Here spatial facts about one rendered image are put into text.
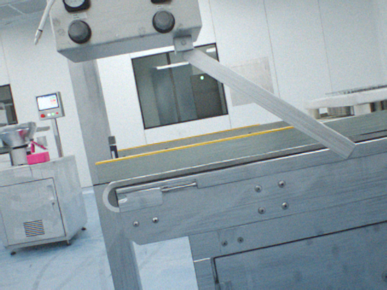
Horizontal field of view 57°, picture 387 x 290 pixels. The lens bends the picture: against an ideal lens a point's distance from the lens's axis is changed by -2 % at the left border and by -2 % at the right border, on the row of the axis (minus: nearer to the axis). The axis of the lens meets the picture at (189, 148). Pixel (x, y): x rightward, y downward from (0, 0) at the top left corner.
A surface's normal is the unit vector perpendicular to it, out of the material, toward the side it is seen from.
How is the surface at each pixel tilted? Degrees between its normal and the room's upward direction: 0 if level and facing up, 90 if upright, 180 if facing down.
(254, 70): 90
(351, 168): 90
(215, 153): 90
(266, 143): 90
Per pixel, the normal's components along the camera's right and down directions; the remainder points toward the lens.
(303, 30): -0.01, 0.08
